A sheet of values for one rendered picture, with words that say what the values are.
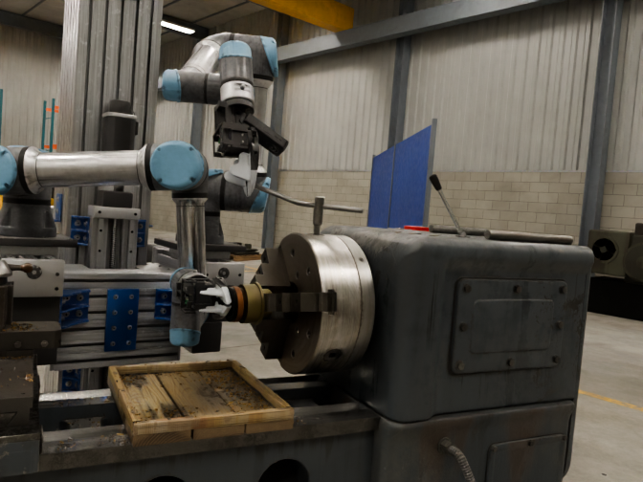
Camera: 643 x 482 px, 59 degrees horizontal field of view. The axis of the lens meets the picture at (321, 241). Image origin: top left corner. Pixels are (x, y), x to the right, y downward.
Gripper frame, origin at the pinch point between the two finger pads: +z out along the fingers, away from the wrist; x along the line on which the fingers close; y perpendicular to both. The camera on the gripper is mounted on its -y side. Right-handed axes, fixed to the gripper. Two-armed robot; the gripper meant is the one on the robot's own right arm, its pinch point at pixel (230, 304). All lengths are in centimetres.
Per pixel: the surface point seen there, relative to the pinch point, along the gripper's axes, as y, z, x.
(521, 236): -68, 11, 18
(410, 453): -36.5, 16.1, -29.3
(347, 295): -21.4, 11.3, 3.8
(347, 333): -21.9, 11.5, -4.1
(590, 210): -848, -607, 54
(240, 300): -2.2, 0.4, 0.8
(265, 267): -10.0, -7.4, 7.1
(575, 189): -858, -653, 93
